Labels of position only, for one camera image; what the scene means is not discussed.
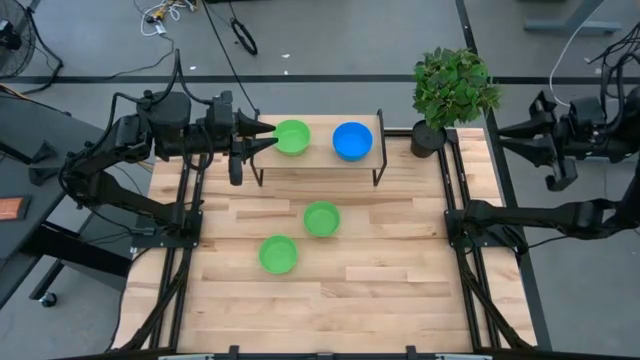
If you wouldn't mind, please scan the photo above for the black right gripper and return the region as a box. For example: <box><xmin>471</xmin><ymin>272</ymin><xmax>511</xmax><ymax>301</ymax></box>
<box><xmin>497</xmin><ymin>89</ymin><xmax>610</xmax><ymax>193</ymax></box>

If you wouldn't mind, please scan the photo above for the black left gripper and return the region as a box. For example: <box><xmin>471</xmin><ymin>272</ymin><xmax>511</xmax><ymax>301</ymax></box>
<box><xmin>197</xmin><ymin>89</ymin><xmax>280</xmax><ymax>187</ymax></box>

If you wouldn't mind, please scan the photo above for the green plastic mini bowl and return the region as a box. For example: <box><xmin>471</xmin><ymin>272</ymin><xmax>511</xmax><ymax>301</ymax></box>
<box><xmin>257</xmin><ymin>234</ymin><xmax>300</xmax><ymax>276</ymax></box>
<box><xmin>302</xmin><ymin>200</ymin><xmax>342</xmax><ymax>239</ymax></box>
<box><xmin>272</xmin><ymin>118</ymin><xmax>312</xmax><ymax>157</ymax></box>

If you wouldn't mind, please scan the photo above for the blue plastic mini bowl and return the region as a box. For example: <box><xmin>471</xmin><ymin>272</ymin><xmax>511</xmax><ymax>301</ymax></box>
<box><xmin>332</xmin><ymin>121</ymin><xmax>374</xmax><ymax>162</ymax></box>

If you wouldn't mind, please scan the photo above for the green potted plant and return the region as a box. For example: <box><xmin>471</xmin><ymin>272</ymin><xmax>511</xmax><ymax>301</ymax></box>
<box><xmin>409</xmin><ymin>46</ymin><xmax>503</xmax><ymax>160</ymax></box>

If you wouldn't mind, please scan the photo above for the grey table foot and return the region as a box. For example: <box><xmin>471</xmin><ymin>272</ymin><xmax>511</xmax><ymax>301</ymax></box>
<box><xmin>522</xmin><ymin>0</ymin><xmax>624</xmax><ymax>36</ymax></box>

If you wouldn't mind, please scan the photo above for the black spare gripper finger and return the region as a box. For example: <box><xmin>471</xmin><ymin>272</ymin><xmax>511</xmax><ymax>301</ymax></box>
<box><xmin>27</xmin><ymin>167</ymin><xmax>64</xmax><ymax>187</ymax></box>
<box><xmin>30</xmin><ymin>140</ymin><xmax>59</xmax><ymax>164</ymax></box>

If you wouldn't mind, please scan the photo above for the black standing desk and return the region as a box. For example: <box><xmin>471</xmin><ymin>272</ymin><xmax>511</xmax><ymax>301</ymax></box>
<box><xmin>0</xmin><ymin>94</ymin><xmax>132</xmax><ymax>309</ymax></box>

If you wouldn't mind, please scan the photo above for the orange card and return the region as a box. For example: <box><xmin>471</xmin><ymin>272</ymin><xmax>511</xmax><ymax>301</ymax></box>
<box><xmin>0</xmin><ymin>196</ymin><xmax>26</xmax><ymax>221</ymax></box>

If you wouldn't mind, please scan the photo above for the black floor fan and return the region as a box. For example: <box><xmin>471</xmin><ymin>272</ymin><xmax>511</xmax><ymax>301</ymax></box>
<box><xmin>0</xmin><ymin>12</ymin><xmax>36</xmax><ymax>80</ymax></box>

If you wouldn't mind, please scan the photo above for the thin black hanging cable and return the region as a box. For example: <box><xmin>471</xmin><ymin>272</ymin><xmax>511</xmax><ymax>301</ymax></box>
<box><xmin>200</xmin><ymin>0</ymin><xmax>258</xmax><ymax>113</ymax></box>

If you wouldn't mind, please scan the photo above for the white floor cable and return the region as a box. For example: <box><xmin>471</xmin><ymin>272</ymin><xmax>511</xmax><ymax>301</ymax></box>
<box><xmin>548</xmin><ymin>0</ymin><xmax>609</xmax><ymax>108</ymax></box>

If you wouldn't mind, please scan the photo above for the wooden shelf with black frame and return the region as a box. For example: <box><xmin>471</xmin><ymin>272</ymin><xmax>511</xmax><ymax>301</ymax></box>
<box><xmin>248</xmin><ymin>107</ymin><xmax>389</xmax><ymax>188</ymax></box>

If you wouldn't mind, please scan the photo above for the black cable coil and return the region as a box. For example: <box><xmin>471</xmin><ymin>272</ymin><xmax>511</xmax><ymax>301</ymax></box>
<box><xmin>229</xmin><ymin>17</ymin><xmax>260</xmax><ymax>57</ymax></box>

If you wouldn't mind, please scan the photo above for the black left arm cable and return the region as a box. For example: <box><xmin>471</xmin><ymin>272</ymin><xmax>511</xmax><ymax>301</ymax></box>
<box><xmin>108</xmin><ymin>47</ymin><xmax>214</xmax><ymax>131</ymax></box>

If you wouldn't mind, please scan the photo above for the black cable bundle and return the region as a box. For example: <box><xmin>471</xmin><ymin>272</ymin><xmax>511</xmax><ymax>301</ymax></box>
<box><xmin>588</xmin><ymin>22</ymin><xmax>640</xmax><ymax>86</ymax></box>

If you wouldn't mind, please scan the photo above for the white power strip with cables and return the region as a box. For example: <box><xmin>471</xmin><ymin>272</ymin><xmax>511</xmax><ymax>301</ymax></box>
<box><xmin>138</xmin><ymin>0</ymin><xmax>197</xmax><ymax>37</ymax></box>

